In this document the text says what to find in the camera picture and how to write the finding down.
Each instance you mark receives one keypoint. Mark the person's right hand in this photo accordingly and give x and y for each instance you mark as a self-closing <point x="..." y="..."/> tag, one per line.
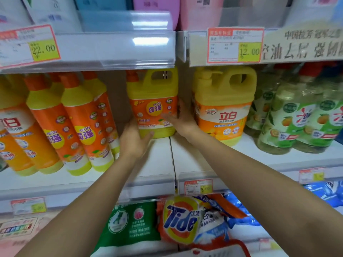
<point x="183" y="123"/>

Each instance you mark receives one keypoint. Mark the person's left hand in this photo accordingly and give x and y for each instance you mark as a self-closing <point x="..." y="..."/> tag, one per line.
<point x="132" y="143"/>

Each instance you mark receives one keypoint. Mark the person's right thumb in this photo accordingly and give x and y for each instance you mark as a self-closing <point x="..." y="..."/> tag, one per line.
<point x="168" y="117"/>

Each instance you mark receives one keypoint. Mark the person's left thumb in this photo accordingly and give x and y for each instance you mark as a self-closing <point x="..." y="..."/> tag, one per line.
<point x="146" y="135"/>

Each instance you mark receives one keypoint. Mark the yellow jug with orange label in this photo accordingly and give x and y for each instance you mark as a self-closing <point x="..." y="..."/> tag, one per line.
<point x="152" y="90"/>

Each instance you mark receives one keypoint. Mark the person's right forearm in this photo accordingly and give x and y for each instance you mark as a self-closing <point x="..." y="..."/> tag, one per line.
<point x="257" y="195"/>

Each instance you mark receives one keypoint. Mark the person's left forearm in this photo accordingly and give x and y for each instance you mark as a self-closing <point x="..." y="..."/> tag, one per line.
<point x="88" y="208"/>

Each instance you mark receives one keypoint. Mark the white shelf board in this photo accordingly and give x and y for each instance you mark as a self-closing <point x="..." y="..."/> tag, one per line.
<point x="158" y="163"/>
<point x="193" y="160"/>

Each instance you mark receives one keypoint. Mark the orange detergent bottle, orange cap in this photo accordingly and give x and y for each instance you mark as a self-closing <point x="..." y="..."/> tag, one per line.
<point x="80" y="125"/>
<point x="44" y="123"/>
<point x="103" y="115"/>

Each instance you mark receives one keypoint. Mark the yellow jug with white-orange label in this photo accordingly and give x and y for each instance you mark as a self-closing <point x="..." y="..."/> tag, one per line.
<point x="223" y="104"/>

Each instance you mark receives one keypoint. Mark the small red-framed price tag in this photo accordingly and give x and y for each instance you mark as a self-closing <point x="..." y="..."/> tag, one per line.
<point x="28" y="206"/>
<point x="198" y="187"/>
<point x="311" y="175"/>

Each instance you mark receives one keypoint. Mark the orange detergent bag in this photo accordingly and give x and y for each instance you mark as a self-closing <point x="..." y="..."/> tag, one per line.
<point x="179" y="219"/>

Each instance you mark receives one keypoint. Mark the clear green detergent bottle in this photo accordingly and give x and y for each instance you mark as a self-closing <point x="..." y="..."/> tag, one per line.
<point x="261" y="104"/>
<point x="288" y="117"/>
<point x="321" y="123"/>

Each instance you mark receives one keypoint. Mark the green detergent bag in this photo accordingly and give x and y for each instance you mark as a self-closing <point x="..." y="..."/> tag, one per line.
<point x="128" y="227"/>

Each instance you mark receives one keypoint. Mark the large red-framed price tag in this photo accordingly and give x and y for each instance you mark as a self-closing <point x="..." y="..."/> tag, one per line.
<point x="233" y="45"/>
<point x="26" y="46"/>

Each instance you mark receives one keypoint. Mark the purple pack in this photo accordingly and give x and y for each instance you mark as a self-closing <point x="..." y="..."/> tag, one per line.
<point x="158" y="6"/>

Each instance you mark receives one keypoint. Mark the blue-white detergent bag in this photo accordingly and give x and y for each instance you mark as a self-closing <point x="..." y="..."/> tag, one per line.
<point x="214" y="227"/>

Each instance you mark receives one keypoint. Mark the large orange-yellow detergent bottle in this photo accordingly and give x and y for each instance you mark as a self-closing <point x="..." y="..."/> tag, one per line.
<point x="14" y="136"/>

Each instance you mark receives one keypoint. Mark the light blue pack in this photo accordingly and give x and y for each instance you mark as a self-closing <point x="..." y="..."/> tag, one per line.
<point x="101" y="3"/>

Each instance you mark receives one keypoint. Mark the red-edged white label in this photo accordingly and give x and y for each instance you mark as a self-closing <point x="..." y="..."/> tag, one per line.
<point x="222" y="250"/>

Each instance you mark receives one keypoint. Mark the pale printed shelf banner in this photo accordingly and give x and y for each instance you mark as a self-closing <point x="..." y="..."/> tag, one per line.
<point x="302" y="45"/>

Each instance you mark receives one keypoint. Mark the white pack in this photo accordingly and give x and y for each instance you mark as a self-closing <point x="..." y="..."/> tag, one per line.
<point x="51" y="12"/>

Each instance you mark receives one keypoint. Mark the pink printed pack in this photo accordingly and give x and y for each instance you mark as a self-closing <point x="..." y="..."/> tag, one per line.
<point x="21" y="232"/>

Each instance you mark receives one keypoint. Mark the blue detergent bag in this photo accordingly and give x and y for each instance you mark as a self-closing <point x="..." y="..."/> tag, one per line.
<point x="325" y="191"/>

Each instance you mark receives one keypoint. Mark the white-grey pack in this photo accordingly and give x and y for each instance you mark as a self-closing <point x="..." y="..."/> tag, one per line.
<point x="308" y="10"/>

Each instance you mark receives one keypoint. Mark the clear plastic shelf rail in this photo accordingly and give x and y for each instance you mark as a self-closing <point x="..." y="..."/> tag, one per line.
<point x="197" y="48"/>
<point x="115" y="48"/>

